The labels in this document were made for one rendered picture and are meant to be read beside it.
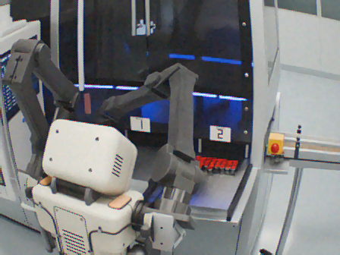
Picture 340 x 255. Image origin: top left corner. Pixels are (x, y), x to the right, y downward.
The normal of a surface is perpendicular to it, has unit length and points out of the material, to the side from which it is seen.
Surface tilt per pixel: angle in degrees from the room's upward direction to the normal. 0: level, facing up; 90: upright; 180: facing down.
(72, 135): 48
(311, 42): 90
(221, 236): 90
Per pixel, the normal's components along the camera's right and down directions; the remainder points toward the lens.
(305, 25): -0.33, 0.40
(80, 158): -0.29, -0.32
